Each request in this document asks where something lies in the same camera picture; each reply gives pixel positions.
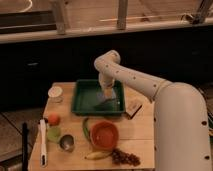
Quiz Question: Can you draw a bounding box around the green apple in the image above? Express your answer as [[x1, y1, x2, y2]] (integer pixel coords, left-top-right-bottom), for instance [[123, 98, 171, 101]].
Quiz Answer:
[[47, 126, 61, 143]]

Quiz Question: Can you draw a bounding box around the bunch of dark grapes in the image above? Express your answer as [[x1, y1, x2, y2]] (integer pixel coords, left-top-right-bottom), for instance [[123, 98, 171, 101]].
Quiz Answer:
[[111, 149, 140, 166]]

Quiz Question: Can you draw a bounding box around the orange bowl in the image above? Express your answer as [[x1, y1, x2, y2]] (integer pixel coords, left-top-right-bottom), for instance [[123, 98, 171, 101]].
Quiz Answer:
[[90, 121, 119, 150]]

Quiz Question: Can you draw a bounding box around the blue sponge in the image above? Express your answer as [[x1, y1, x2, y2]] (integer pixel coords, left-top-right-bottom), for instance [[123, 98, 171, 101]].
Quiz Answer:
[[97, 91, 116, 103]]

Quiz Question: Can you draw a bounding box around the yellow banana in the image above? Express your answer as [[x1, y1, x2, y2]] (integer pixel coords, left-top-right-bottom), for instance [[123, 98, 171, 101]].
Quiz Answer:
[[85, 151, 110, 160]]

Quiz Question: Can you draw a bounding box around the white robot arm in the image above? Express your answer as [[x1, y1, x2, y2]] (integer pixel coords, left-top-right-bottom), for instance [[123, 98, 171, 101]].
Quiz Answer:
[[94, 50, 213, 171]]

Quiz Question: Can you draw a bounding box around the small metal cup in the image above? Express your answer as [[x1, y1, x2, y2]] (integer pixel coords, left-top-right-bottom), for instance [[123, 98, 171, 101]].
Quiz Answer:
[[59, 134, 74, 152]]

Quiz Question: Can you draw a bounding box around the green plastic tray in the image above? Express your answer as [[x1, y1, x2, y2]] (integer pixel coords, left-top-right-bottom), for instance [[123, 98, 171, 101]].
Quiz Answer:
[[71, 79, 125, 117]]

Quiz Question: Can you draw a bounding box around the black pole stand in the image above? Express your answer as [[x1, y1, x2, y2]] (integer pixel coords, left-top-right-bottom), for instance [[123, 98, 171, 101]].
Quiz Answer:
[[22, 122, 28, 171]]

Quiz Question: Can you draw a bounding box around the orange tomato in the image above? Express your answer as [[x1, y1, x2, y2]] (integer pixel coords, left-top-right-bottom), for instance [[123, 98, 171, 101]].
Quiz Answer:
[[47, 114, 60, 126]]

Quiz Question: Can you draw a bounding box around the green chili pepper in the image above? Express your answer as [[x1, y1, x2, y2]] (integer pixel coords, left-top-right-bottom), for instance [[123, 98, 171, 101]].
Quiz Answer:
[[82, 118, 91, 142]]

